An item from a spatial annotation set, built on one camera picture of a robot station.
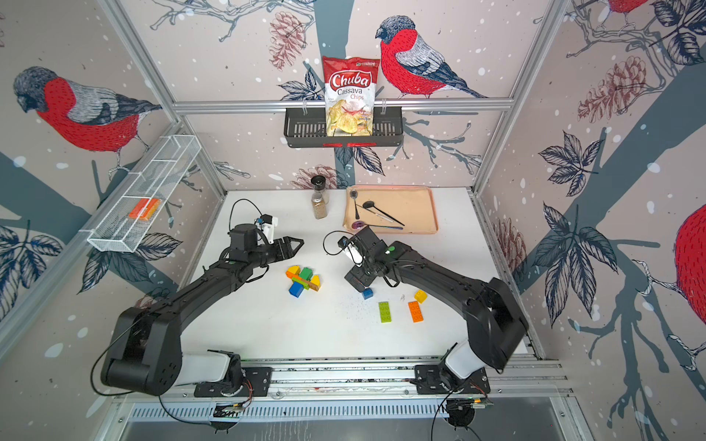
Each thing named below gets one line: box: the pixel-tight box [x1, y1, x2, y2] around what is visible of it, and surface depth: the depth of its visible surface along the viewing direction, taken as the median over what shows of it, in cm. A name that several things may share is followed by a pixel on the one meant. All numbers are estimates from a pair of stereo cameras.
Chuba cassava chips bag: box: [322, 55, 380, 137], surface depth 87 cm
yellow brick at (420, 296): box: [413, 289, 429, 305], surface depth 90 cm
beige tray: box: [342, 184, 439, 235], surface depth 117 cm
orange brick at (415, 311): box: [408, 301, 424, 324], surface depth 87 cm
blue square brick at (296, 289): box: [288, 281, 305, 298], surface depth 92 cm
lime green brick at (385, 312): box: [378, 301, 393, 324], surface depth 87 cm
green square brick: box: [299, 267, 314, 282], surface depth 95 cm
